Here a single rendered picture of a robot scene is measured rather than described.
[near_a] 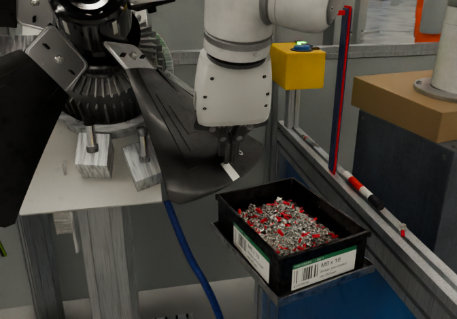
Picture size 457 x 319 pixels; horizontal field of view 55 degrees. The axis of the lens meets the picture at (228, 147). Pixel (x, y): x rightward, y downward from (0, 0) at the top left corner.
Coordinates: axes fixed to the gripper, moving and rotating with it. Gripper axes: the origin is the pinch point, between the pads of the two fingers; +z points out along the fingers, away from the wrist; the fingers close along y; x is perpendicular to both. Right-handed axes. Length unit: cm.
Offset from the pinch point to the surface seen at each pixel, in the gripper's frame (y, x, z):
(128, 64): 13.6, -12.8, -7.2
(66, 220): 33, -32, 47
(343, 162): -65, -71, 70
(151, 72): 10.2, -13.7, -5.3
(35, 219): 48, -57, 71
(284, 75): -22.1, -39.2, 11.0
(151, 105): 10.6, -5.2, -4.7
